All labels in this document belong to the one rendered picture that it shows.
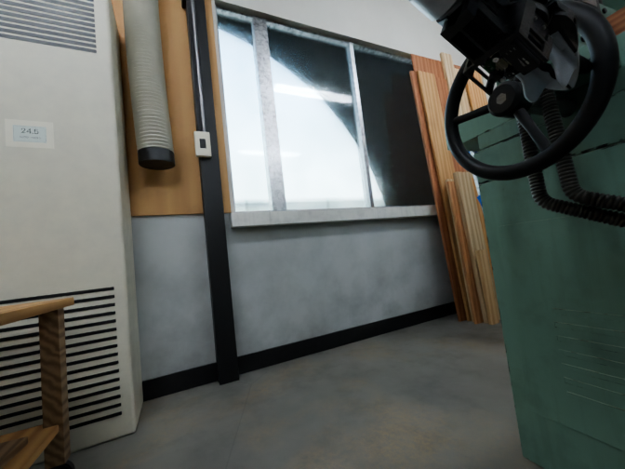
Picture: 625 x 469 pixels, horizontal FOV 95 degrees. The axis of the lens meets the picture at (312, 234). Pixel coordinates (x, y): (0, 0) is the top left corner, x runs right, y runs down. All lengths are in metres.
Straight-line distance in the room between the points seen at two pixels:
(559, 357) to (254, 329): 1.30
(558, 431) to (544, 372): 0.13
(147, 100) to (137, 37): 0.31
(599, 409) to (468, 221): 1.54
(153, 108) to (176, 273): 0.78
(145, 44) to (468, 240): 2.16
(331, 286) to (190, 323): 0.83
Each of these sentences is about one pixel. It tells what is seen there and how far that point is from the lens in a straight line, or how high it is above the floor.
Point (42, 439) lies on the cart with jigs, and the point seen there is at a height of 0.18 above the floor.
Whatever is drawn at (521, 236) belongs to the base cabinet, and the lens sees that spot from 0.85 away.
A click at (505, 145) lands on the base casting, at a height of 0.79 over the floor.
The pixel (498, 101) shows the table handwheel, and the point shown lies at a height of 0.81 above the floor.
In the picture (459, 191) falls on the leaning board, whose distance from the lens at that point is 2.26.
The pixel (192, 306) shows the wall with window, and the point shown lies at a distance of 1.61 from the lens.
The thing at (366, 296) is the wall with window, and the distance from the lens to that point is 1.99.
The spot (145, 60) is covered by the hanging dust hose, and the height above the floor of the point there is 1.55.
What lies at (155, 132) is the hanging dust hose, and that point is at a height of 1.21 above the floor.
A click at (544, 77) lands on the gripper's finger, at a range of 0.55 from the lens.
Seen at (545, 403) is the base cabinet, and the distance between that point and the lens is 0.95.
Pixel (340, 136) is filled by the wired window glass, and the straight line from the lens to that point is 2.19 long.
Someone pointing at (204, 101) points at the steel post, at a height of 1.45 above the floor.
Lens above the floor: 0.57
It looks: 4 degrees up
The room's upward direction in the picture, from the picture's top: 7 degrees counter-clockwise
